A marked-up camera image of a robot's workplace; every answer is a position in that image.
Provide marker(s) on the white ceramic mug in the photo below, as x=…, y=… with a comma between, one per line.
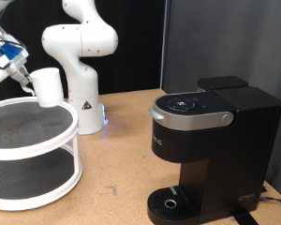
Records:
x=48, y=89

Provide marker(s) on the black Keurig coffee maker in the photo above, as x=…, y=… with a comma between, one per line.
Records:
x=206, y=101

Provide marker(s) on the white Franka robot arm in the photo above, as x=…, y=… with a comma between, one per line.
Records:
x=81, y=78

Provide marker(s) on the black Keurig coffee machine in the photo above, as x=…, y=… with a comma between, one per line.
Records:
x=228, y=156

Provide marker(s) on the white two-tier turntable shelf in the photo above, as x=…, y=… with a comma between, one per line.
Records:
x=31, y=150

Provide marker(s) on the black drip tray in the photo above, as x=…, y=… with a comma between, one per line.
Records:
x=174, y=204

